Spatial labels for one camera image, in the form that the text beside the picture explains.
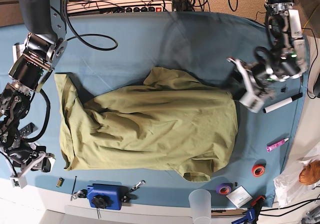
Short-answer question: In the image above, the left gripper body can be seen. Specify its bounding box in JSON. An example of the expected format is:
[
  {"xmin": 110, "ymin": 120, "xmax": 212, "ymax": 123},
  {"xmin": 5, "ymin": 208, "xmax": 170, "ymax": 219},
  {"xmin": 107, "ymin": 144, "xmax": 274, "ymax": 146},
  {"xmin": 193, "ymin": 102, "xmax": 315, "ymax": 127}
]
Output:
[{"xmin": 227, "ymin": 56, "xmax": 276, "ymax": 101}]

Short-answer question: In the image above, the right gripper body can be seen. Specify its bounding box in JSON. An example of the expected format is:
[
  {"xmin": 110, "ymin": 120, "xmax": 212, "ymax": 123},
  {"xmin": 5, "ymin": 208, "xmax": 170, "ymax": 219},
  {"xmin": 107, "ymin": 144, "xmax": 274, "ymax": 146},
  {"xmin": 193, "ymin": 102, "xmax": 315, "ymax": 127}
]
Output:
[{"xmin": 11, "ymin": 151, "xmax": 56, "ymax": 177}]

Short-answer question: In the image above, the olive green t-shirt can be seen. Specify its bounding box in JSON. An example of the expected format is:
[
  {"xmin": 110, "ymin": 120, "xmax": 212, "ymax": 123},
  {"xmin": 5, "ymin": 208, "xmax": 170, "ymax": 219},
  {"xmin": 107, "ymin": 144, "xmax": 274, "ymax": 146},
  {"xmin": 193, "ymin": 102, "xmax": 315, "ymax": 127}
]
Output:
[{"xmin": 54, "ymin": 67, "xmax": 238, "ymax": 183}]

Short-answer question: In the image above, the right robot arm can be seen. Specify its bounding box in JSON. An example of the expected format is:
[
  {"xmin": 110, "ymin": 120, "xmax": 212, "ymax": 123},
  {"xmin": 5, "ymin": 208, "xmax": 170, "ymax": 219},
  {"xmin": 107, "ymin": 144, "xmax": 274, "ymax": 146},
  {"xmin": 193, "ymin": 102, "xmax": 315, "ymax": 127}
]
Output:
[{"xmin": 0, "ymin": 0, "xmax": 73, "ymax": 180}]

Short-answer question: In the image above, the small black clip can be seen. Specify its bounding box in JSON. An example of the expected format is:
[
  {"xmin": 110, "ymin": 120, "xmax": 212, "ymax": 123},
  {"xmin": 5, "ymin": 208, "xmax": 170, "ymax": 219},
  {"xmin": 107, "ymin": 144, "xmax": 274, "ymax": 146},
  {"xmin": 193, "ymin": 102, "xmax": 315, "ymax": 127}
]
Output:
[{"xmin": 280, "ymin": 85, "xmax": 288, "ymax": 93}]

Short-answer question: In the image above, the white black marker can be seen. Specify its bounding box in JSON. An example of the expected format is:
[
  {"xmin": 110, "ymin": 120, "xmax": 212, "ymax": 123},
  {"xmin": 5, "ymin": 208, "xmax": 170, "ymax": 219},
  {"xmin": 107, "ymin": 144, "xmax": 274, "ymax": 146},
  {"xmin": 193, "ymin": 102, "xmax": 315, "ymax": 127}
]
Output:
[{"xmin": 263, "ymin": 92, "xmax": 303, "ymax": 114}]

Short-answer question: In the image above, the small green battery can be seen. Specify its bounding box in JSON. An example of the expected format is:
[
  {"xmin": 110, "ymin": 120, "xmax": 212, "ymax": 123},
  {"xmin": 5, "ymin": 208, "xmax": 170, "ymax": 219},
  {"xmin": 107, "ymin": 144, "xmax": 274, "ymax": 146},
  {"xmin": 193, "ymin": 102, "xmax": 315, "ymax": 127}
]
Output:
[{"xmin": 56, "ymin": 177, "xmax": 64, "ymax": 188}]

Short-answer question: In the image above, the black remote control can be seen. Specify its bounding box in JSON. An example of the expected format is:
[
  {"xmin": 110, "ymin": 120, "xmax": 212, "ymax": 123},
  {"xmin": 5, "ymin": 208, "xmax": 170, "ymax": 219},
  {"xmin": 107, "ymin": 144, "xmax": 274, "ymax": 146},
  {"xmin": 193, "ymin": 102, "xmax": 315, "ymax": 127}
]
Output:
[{"xmin": 19, "ymin": 122, "xmax": 38, "ymax": 138}]

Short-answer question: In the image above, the black zip tie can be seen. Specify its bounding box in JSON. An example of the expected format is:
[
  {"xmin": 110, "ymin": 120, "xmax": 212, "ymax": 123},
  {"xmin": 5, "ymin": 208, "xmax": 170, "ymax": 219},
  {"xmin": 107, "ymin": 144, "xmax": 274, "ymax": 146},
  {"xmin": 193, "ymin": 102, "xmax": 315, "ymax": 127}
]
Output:
[{"xmin": 70, "ymin": 176, "xmax": 77, "ymax": 201}]

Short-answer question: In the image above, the pink glue tube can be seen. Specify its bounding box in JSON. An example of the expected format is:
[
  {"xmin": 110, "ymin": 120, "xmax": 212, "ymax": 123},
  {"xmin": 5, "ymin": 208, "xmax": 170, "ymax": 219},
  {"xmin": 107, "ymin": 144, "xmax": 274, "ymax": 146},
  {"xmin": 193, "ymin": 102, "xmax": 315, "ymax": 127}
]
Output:
[{"xmin": 266, "ymin": 138, "xmax": 289, "ymax": 153}]

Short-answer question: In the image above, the blue clamp block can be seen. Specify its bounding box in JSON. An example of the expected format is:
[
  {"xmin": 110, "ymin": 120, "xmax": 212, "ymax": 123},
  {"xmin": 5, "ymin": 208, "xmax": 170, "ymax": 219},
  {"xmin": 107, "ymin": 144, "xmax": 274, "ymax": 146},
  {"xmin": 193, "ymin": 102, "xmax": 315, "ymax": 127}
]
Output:
[{"xmin": 86, "ymin": 183, "xmax": 122, "ymax": 211}]

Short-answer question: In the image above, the red tape roll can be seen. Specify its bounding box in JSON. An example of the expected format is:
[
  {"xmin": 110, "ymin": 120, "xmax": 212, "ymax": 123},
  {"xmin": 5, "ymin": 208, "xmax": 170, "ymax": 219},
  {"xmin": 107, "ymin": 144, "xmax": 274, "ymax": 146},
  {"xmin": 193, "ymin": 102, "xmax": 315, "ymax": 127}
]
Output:
[{"xmin": 251, "ymin": 164, "xmax": 266, "ymax": 177}]

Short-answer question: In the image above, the silver carabiner clip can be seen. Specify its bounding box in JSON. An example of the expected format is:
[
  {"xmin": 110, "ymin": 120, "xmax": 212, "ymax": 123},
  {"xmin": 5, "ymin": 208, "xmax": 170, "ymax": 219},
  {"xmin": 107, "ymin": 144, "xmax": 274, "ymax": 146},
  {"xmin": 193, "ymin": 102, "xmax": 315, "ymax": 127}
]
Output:
[{"xmin": 129, "ymin": 180, "xmax": 146, "ymax": 193}]

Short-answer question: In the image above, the brown bread item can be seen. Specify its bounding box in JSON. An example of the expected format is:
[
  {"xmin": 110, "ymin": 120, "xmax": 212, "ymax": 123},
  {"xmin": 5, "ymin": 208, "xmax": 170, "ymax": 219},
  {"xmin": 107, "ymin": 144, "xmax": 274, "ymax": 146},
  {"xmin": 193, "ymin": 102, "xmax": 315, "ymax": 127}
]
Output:
[{"xmin": 299, "ymin": 160, "xmax": 320, "ymax": 186}]

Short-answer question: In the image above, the purple tape roll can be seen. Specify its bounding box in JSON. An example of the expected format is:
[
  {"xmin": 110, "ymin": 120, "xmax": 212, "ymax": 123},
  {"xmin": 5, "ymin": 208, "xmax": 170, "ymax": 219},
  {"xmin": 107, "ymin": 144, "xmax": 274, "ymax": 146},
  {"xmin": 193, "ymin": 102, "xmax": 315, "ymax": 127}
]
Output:
[{"xmin": 216, "ymin": 183, "xmax": 233, "ymax": 196}]

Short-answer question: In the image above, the white plastic bag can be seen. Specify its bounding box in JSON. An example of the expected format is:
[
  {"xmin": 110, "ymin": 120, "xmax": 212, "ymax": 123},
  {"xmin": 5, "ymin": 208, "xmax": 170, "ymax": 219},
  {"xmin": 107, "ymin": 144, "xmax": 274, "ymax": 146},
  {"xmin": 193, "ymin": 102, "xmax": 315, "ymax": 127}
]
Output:
[{"xmin": 273, "ymin": 143, "xmax": 320, "ymax": 208}]

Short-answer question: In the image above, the white paper card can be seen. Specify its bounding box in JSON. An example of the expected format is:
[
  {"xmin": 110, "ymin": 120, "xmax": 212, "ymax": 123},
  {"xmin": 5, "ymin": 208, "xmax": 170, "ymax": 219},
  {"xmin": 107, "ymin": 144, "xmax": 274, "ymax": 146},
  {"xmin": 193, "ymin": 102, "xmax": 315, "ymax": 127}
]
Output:
[{"xmin": 226, "ymin": 186, "xmax": 253, "ymax": 208}]

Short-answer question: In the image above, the clear plastic cup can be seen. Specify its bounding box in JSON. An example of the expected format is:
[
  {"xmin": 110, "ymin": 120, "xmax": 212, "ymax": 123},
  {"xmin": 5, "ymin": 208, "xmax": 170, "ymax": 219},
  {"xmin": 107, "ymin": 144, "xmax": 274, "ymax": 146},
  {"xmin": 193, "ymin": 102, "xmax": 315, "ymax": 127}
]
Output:
[{"xmin": 188, "ymin": 189, "xmax": 211, "ymax": 224}]

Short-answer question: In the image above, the white power strip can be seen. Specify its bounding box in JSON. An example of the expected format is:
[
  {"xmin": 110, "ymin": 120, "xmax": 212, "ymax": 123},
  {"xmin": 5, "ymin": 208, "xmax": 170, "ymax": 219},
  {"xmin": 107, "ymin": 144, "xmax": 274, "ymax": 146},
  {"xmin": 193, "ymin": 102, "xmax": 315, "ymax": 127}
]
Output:
[{"xmin": 67, "ymin": 0, "xmax": 173, "ymax": 15}]

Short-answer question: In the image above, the blue table cloth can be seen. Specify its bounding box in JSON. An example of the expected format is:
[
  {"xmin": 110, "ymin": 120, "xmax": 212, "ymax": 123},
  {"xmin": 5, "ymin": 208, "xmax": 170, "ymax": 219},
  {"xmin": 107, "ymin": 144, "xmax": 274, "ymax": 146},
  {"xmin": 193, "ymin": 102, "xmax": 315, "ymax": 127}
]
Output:
[{"xmin": 26, "ymin": 12, "xmax": 304, "ymax": 208}]

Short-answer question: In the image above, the blue bar clamp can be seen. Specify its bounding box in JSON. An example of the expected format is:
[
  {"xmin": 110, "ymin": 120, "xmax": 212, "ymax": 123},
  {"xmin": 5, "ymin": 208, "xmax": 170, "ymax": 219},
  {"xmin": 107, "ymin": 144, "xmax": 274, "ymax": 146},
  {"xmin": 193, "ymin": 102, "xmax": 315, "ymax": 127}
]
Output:
[{"xmin": 231, "ymin": 195, "xmax": 266, "ymax": 224}]

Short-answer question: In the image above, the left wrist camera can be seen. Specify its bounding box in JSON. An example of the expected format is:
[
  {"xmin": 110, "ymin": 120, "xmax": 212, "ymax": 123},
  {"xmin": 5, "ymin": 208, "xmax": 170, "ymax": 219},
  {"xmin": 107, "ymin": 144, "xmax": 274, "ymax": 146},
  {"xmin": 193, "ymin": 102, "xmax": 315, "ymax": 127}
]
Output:
[{"xmin": 239, "ymin": 91, "xmax": 266, "ymax": 113}]

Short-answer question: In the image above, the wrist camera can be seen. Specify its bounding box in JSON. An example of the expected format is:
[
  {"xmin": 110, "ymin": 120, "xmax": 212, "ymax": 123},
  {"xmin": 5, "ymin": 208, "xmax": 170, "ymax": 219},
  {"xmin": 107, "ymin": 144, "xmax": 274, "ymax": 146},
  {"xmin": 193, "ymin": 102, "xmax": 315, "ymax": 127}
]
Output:
[
  {"xmin": 239, "ymin": 91, "xmax": 266, "ymax": 113},
  {"xmin": 9, "ymin": 176, "xmax": 27, "ymax": 189}
]

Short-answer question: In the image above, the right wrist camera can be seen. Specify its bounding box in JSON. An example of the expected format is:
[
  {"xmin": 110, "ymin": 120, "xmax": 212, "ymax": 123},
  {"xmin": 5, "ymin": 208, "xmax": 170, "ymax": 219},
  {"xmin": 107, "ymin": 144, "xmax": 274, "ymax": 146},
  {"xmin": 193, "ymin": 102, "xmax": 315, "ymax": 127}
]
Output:
[{"xmin": 9, "ymin": 176, "xmax": 27, "ymax": 189}]

